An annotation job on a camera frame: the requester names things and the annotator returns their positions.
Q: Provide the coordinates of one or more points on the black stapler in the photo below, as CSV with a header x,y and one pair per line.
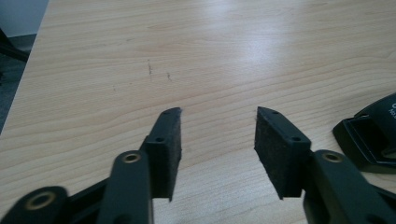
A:
x,y
367,146

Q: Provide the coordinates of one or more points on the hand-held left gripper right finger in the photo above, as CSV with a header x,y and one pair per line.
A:
x,y
280,155

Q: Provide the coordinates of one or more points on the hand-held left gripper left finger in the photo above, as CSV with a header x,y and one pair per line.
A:
x,y
165,155

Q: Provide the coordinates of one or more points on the black metal frame stand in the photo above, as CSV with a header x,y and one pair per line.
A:
x,y
9,49

